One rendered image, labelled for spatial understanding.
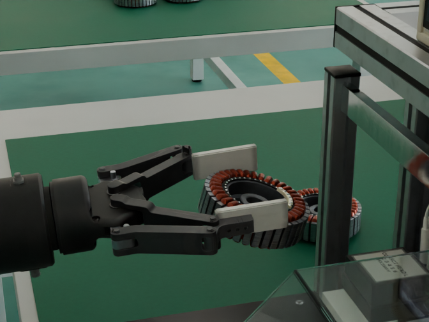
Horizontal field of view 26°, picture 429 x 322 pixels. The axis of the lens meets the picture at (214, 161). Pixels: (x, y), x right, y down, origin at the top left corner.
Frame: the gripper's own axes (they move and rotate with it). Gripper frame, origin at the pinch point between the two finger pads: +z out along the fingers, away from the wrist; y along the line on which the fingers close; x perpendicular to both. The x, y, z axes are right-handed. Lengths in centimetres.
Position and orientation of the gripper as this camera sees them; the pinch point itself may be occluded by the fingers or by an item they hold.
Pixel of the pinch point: (253, 186)
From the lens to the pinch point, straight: 94.4
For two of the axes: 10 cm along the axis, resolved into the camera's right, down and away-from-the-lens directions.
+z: 9.8, -1.5, 1.6
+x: -0.6, -8.8, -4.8
